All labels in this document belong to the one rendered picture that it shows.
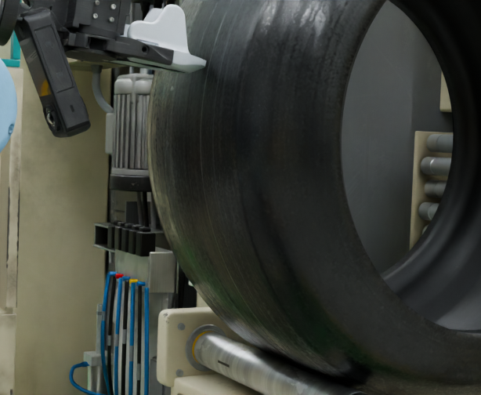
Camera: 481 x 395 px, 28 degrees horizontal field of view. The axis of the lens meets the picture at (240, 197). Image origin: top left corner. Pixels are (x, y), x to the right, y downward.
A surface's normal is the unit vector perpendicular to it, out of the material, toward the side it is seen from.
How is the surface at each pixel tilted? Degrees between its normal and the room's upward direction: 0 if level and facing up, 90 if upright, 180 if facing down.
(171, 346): 90
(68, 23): 83
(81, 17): 90
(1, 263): 90
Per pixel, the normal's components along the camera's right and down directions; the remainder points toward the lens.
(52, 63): 0.47, 0.03
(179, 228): -0.83, 0.36
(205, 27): -0.81, -0.37
